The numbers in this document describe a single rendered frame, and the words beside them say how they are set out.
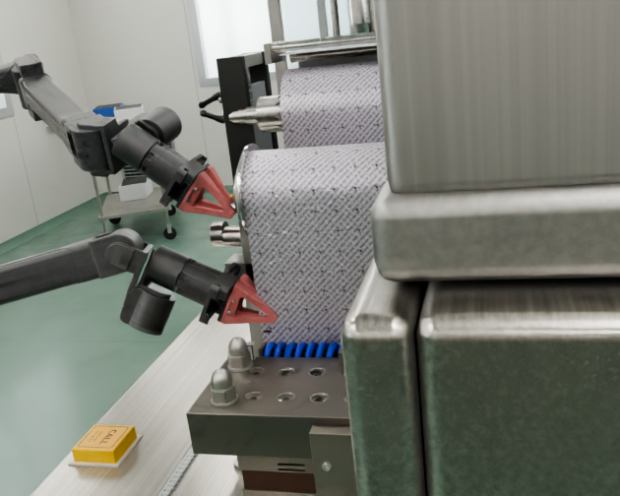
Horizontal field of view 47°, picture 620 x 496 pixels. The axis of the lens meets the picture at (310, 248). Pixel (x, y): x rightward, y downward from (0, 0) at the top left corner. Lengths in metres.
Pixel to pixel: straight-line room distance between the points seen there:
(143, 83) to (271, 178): 6.29
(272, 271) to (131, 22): 6.32
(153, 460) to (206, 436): 0.18
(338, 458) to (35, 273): 0.51
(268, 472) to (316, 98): 0.60
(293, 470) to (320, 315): 0.23
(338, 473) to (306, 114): 0.60
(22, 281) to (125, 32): 6.27
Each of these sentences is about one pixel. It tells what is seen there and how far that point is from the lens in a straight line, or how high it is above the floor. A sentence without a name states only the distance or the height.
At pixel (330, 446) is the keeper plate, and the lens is 0.88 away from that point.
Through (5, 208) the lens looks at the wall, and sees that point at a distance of 6.40.
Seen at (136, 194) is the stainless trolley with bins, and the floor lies 0.31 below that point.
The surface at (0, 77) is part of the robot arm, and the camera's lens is 1.58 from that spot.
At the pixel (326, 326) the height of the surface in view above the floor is 1.06.
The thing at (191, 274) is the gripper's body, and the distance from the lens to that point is 1.06.
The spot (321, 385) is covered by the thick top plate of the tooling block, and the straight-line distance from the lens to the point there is 0.96.
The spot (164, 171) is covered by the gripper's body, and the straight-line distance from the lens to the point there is 1.09.
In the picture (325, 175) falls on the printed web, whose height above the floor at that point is 1.28.
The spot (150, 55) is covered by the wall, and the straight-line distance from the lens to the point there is 7.21.
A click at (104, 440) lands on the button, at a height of 0.92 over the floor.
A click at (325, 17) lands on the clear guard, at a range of 2.01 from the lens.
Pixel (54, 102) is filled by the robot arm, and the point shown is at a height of 1.40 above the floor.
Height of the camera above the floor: 1.48
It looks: 17 degrees down
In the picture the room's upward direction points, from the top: 7 degrees counter-clockwise
